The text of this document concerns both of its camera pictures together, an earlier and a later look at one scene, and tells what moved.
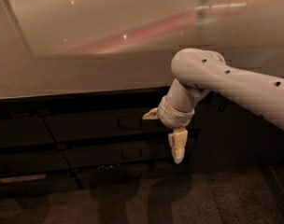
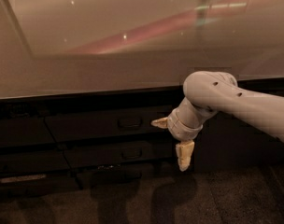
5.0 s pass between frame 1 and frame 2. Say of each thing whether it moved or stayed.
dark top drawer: stayed
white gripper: moved
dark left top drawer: stayed
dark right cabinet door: stayed
